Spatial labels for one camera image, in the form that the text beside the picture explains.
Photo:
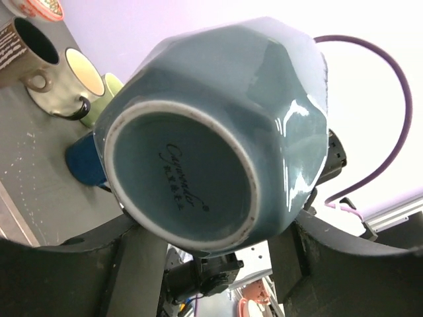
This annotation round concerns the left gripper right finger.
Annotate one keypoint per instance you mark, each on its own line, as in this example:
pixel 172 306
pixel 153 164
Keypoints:
pixel 320 270

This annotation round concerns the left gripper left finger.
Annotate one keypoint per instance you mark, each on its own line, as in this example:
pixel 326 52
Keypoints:
pixel 113 270

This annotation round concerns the dark blue mug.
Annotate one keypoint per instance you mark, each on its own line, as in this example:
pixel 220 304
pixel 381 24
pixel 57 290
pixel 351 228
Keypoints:
pixel 84 163

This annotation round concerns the grey-blue faceted mug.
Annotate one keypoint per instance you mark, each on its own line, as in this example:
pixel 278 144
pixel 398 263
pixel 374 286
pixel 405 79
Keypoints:
pixel 218 139

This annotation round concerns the cream mug black handle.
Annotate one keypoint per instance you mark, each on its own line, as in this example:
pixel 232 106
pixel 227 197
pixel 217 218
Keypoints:
pixel 76 84

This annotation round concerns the brown striped mug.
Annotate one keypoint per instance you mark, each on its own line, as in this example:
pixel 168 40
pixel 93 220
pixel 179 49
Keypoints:
pixel 26 54

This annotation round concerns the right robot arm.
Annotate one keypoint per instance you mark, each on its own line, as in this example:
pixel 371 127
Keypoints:
pixel 187 279

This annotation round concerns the light green mug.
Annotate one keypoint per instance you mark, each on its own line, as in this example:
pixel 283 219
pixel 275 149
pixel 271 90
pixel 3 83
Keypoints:
pixel 112 86

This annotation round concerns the pink patterned bowl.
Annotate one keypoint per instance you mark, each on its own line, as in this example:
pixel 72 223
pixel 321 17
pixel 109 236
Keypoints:
pixel 40 10

